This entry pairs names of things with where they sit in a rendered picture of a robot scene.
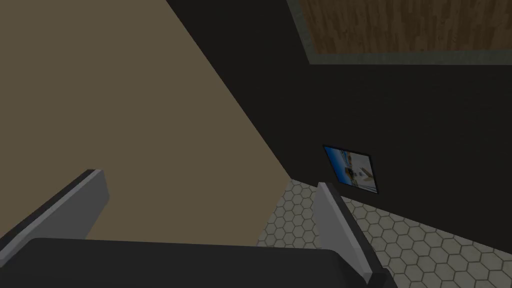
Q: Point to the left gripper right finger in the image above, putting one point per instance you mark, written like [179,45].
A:
[338,228]

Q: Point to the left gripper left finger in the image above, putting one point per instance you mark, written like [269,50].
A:
[68,208]

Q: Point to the blue framed wall picture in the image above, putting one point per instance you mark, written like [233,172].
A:
[352,170]

